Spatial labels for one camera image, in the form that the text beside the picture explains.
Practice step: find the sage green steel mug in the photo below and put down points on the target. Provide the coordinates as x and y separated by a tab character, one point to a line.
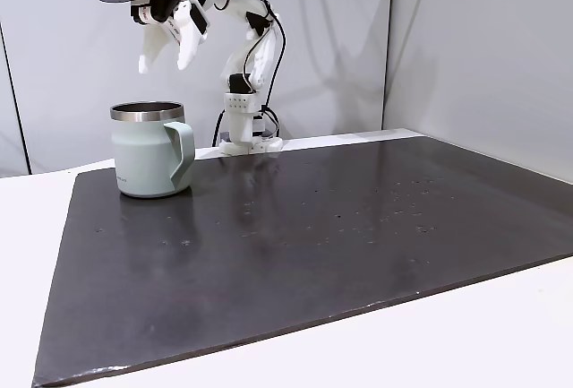
143	159

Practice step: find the black table mat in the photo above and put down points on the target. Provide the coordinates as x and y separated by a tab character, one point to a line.
268	271

